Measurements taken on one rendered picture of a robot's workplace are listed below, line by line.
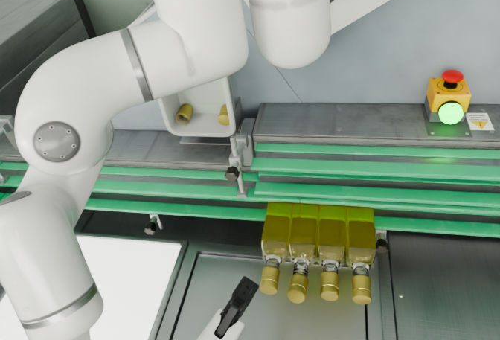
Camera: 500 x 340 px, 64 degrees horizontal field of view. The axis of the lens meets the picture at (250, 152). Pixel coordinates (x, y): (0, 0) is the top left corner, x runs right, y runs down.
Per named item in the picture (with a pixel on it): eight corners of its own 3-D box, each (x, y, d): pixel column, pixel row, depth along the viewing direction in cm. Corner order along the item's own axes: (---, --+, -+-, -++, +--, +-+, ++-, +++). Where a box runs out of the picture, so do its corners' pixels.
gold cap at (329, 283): (321, 279, 80) (319, 300, 77) (321, 269, 78) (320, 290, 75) (338, 281, 79) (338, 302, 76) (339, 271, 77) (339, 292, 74)
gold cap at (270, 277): (263, 274, 82) (260, 294, 79) (262, 264, 80) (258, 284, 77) (280, 276, 82) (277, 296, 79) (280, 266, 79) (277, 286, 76)
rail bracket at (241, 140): (242, 172, 97) (231, 212, 88) (232, 116, 86) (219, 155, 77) (254, 172, 96) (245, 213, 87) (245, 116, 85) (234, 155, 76)
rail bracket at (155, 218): (164, 204, 113) (147, 244, 103) (158, 187, 108) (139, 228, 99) (178, 205, 112) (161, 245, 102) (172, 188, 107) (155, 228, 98)
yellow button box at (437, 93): (423, 102, 91) (428, 122, 86) (429, 74, 86) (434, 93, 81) (457, 103, 90) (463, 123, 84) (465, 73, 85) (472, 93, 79)
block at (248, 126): (246, 147, 101) (240, 166, 96) (241, 117, 95) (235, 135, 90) (260, 147, 100) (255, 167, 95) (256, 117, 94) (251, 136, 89)
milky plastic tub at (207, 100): (178, 114, 106) (168, 136, 99) (156, 35, 91) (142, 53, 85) (243, 115, 102) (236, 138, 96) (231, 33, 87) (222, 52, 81)
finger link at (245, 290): (239, 321, 64) (259, 287, 68) (243, 313, 61) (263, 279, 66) (222, 309, 64) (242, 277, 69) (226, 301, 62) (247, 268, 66)
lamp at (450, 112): (435, 117, 85) (437, 126, 82) (440, 100, 82) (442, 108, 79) (458, 118, 84) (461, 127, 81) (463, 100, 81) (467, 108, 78)
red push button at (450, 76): (440, 92, 82) (444, 78, 80) (437, 82, 85) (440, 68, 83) (462, 92, 81) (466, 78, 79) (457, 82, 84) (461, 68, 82)
